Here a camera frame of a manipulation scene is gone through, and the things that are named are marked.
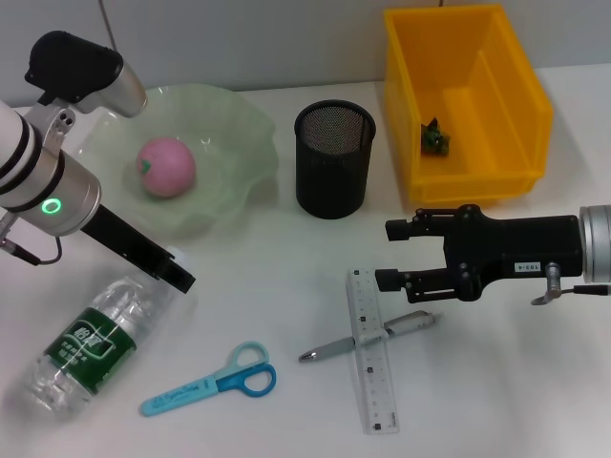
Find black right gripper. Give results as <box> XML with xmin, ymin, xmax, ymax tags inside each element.
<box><xmin>374</xmin><ymin>203</ymin><xmax>586</xmax><ymax>304</ymax></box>

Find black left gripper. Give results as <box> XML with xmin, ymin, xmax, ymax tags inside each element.
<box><xmin>79</xmin><ymin>203</ymin><xmax>198</xmax><ymax>295</ymax></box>

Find pink toy peach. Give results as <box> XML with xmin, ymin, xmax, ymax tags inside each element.
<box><xmin>137</xmin><ymin>136</ymin><xmax>197</xmax><ymax>199</ymax></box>

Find clear green-label water bottle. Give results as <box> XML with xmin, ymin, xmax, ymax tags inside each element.
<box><xmin>21</xmin><ymin>247</ymin><xmax>197</xmax><ymax>424</ymax></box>

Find blue capped scissors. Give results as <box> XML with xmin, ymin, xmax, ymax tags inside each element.
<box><xmin>140</xmin><ymin>341</ymin><xmax>278</xmax><ymax>419</ymax></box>

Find black mesh pen holder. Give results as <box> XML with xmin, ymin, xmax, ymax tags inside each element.
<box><xmin>294</xmin><ymin>98</ymin><xmax>377</xmax><ymax>220</ymax></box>

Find silver white pen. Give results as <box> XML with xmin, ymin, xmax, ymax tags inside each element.
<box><xmin>298</xmin><ymin>310</ymin><xmax>444</xmax><ymax>364</ymax></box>

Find clear plastic ruler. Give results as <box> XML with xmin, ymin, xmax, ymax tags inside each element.
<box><xmin>346</xmin><ymin>268</ymin><xmax>401</xmax><ymax>436</ymax></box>

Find pale green wavy fruit plate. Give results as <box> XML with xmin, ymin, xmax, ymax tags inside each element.
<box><xmin>78</xmin><ymin>83</ymin><xmax>281</xmax><ymax>242</ymax></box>

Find yellow plastic bin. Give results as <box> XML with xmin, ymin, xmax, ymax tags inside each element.
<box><xmin>383</xmin><ymin>4</ymin><xmax>555</xmax><ymax>206</ymax></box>

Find right gripper cable with plug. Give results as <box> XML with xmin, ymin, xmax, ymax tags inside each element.
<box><xmin>530</xmin><ymin>260</ymin><xmax>611</xmax><ymax>306</ymax></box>

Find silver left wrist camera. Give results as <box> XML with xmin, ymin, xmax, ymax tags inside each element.
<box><xmin>24</xmin><ymin>31</ymin><xmax>148</xmax><ymax>144</ymax></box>

